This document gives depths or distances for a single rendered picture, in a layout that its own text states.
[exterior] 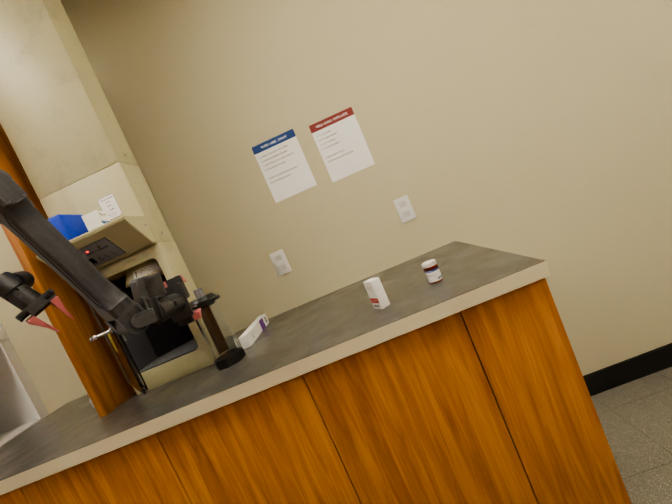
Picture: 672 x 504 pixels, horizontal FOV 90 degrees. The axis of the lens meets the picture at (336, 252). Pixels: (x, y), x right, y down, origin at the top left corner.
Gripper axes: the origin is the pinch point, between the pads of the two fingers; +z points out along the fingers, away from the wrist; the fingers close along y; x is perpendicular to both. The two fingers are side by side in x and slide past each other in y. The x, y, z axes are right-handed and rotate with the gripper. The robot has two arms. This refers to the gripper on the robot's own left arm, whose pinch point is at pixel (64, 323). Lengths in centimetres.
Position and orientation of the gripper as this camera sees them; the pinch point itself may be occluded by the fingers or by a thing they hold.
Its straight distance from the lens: 125.0
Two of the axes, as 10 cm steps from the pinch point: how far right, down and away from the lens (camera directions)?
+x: 6.0, -2.4, -7.6
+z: 6.7, 6.7, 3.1
